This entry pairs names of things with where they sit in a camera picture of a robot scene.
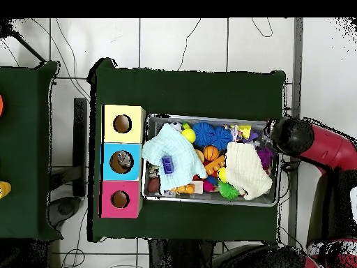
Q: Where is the grey metal post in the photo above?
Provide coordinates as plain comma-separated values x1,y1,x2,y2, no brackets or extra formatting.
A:
287,17,304,246

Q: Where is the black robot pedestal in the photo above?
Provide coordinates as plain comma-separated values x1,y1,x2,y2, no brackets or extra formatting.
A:
147,238,215,268

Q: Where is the dark green table cloth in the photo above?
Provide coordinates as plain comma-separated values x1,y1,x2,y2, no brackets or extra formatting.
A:
86,57,287,243
0,60,63,241

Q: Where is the cream waffle cloth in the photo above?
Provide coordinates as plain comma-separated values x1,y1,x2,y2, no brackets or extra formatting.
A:
225,141,273,201

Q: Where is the mint green waffle cloth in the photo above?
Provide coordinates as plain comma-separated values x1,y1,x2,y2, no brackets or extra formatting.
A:
141,122,208,195

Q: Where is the black power cable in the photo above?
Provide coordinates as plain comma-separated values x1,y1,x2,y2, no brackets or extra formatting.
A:
280,160,300,172

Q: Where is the silver wire mesh bin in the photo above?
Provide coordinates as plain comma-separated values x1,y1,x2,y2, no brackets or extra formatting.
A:
141,113,280,208

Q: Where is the blue plastic building block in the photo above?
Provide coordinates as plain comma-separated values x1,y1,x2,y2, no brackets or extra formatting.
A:
160,155,175,175

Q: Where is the small orange basketball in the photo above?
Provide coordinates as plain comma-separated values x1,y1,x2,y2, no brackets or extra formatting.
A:
202,145,220,163

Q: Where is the yellow toy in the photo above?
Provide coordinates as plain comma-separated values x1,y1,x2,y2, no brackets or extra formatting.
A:
0,181,13,200

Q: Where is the wooden box with three holes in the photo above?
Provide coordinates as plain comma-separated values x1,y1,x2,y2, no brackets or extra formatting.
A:
98,104,146,219

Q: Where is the yellow wedge block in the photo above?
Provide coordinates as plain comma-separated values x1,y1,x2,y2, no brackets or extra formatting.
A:
238,124,252,140

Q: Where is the blue spiky rubber ball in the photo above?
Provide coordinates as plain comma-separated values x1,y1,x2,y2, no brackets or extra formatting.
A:
191,121,215,148
210,125,234,151

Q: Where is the black rod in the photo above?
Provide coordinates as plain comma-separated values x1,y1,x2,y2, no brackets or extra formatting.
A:
9,29,47,64

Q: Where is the purple knobbly rubber toy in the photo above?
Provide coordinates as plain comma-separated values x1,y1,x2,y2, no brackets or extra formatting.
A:
257,146,275,171

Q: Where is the yellow tennis ball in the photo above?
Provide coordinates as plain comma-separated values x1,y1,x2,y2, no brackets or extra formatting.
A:
181,127,197,144

